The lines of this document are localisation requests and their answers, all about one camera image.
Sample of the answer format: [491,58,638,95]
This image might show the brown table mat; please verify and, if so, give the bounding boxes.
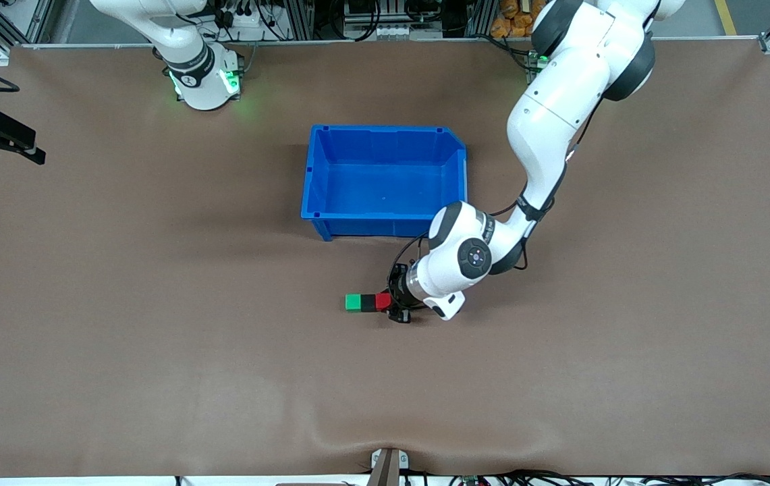
[0,42,770,477]

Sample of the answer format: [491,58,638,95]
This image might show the black cable bundle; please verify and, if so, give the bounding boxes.
[449,470,770,486]

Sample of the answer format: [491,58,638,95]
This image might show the orange snack bag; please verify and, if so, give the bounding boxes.
[491,0,545,38]

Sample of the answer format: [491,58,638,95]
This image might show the blue plastic bin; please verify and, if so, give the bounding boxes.
[301,124,470,242]

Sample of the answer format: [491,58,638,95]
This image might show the white power strip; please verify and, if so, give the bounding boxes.
[363,24,443,41]

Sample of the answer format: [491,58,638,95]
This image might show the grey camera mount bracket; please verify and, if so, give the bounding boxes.
[370,448,410,486]

